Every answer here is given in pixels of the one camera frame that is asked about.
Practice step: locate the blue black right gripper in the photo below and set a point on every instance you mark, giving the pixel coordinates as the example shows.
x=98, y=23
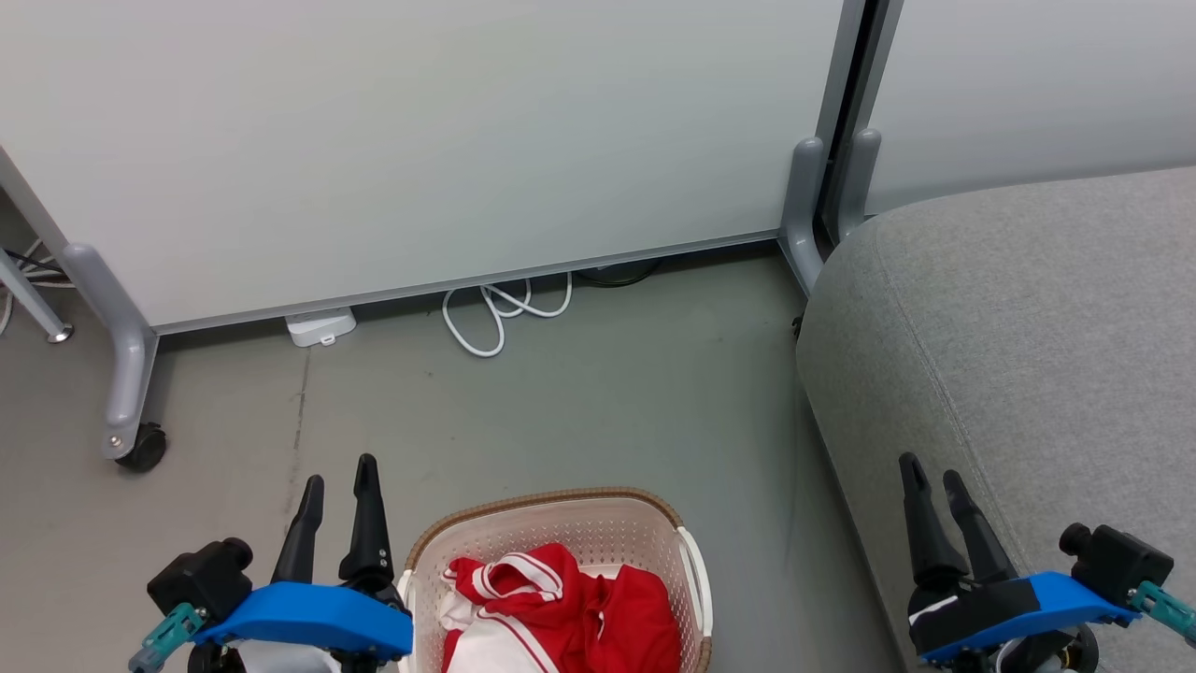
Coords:
x=1000, y=608

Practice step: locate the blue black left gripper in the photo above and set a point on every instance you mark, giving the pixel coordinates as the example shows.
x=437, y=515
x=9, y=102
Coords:
x=308, y=617

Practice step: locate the red and white striped shirt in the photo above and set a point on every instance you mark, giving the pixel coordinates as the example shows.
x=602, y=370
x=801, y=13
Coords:
x=505, y=598

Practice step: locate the plain red garment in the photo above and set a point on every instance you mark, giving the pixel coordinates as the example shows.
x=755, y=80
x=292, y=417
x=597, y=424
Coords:
x=640, y=617

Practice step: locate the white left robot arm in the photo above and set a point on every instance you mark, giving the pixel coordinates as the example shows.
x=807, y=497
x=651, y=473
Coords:
x=280, y=659

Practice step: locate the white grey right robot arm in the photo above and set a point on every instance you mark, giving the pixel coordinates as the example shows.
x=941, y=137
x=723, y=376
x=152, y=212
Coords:
x=1051, y=659

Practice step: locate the grey fabric sofa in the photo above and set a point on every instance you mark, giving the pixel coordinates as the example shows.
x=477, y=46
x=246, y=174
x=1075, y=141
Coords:
x=1028, y=355

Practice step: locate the white power adapter box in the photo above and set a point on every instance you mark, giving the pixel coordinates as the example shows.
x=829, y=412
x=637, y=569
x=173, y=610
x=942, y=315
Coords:
x=320, y=327

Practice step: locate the black caster wheel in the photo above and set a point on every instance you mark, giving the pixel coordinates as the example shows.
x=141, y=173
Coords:
x=145, y=449

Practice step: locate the white laundry basket brown rim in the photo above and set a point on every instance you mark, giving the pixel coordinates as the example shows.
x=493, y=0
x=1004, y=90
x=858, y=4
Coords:
x=561, y=519

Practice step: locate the long grey partition leg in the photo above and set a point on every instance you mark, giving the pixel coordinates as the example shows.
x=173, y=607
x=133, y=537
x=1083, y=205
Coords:
x=126, y=374

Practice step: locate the short grey partition foot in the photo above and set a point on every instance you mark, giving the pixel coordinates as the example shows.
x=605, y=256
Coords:
x=858, y=178
x=802, y=206

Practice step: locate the metal table leg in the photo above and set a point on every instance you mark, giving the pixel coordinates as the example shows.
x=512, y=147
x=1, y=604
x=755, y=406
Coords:
x=33, y=299

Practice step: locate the wide white partition panel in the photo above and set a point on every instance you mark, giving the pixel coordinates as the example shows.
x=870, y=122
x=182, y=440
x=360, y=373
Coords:
x=420, y=140

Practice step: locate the narrow white partition panel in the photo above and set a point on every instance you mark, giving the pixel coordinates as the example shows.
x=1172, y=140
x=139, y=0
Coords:
x=1037, y=84

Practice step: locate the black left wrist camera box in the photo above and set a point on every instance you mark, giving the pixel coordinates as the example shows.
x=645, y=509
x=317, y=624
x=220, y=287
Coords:
x=201, y=578

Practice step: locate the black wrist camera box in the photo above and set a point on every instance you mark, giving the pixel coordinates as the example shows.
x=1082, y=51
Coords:
x=201, y=578
x=1117, y=561

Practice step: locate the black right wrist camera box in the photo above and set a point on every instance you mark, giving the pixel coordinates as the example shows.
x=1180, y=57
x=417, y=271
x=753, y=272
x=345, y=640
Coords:
x=1117, y=561

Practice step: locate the teal left camera connector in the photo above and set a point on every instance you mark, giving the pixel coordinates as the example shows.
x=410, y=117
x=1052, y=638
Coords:
x=168, y=636

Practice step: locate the teal camera connector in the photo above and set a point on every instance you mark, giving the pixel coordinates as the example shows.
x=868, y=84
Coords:
x=168, y=636
x=1166, y=609

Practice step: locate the teal right camera connector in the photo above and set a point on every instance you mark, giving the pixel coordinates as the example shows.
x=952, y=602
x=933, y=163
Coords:
x=1166, y=609

